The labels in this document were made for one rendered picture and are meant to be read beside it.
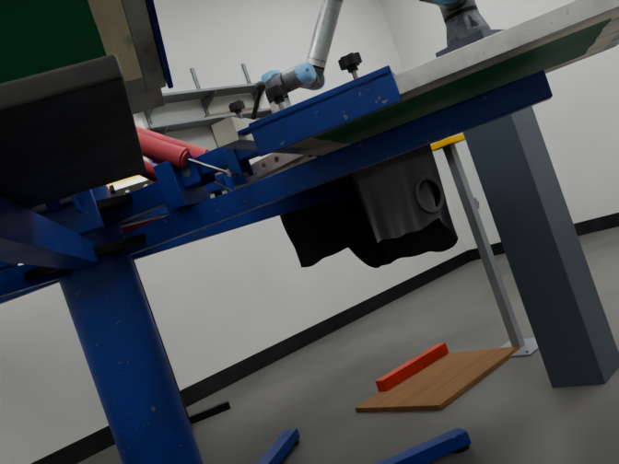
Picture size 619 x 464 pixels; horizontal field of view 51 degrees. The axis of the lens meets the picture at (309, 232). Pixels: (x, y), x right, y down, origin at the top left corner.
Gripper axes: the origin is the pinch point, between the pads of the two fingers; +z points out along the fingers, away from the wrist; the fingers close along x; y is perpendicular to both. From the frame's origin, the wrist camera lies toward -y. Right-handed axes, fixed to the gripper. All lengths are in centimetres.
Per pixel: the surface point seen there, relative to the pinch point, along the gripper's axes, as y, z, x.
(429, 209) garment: 23, 31, 36
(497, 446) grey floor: 53, 101, -12
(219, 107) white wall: -200, -85, 135
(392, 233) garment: 21.1, 34.0, 13.0
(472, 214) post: 13, 39, 75
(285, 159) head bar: 24.2, 0.4, -27.0
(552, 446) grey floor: 71, 101, -11
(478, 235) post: 13, 49, 75
